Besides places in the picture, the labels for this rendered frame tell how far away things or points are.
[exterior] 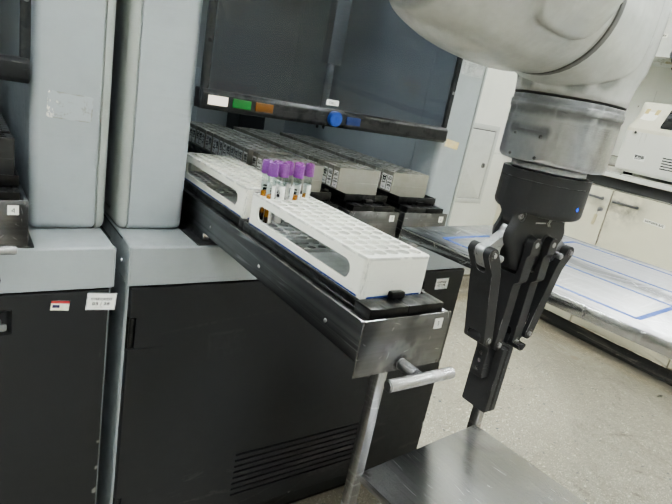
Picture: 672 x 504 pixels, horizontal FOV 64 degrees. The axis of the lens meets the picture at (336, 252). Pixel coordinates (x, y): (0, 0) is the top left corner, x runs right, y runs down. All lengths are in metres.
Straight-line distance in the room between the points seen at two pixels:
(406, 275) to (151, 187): 0.53
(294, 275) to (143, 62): 0.46
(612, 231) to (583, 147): 2.59
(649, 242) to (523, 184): 2.51
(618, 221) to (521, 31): 2.72
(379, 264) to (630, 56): 0.31
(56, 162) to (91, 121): 0.08
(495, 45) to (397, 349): 0.39
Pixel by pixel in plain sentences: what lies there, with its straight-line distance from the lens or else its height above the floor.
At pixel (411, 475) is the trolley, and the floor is 0.28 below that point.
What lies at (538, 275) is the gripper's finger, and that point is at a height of 0.91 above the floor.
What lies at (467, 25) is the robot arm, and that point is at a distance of 0.32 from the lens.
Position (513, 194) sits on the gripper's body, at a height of 0.98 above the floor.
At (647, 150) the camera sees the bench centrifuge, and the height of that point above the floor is 1.03.
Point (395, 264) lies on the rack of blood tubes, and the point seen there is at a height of 0.86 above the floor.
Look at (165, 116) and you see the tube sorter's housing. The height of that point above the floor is 0.94.
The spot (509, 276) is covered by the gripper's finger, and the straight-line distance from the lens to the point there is 0.50.
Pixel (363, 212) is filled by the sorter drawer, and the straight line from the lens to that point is 1.12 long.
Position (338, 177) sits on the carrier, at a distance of 1.15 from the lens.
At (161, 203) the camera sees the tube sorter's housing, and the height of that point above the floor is 0.79.
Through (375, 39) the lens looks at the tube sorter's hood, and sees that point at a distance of 1.16.
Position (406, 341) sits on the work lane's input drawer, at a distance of 0.63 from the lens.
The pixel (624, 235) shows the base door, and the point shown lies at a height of 0.61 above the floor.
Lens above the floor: 1.03
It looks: 17 degrees down
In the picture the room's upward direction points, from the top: 11 degrees clockwise
